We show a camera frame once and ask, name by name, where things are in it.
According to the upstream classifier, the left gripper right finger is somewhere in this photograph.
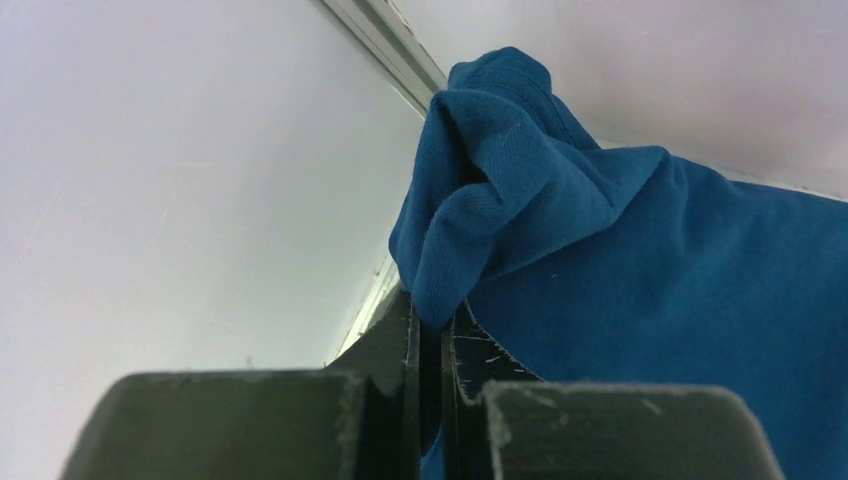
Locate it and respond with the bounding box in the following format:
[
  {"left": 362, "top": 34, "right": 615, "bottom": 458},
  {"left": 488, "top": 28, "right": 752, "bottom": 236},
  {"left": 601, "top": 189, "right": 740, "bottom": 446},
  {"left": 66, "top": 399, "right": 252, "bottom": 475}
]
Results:
[{"left": 441, "top": 307, "right": 783, "bottom": 479}]

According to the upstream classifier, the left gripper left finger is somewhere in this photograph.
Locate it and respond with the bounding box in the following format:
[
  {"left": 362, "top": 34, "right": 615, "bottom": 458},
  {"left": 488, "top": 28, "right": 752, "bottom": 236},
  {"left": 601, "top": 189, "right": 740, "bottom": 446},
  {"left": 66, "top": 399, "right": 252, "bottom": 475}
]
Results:
[{"left": 62, "top": 292, "right": 421, "bottom": 479}]

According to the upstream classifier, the navy blue printed t-shirt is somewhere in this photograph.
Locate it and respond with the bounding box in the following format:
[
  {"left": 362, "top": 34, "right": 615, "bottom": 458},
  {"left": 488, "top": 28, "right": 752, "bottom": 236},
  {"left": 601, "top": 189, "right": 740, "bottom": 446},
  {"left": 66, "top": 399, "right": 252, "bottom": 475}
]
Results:
[{"left": 389, "top": 47, "right": 847, "bottom": 479}]

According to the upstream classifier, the left vertical metal post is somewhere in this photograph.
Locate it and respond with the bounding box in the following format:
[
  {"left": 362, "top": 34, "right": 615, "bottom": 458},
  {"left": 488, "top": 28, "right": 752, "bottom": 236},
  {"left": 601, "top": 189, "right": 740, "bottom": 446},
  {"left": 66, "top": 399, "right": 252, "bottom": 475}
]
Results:
[{"left": 315, "top": 0, "right": 447, "bottom": 116}]

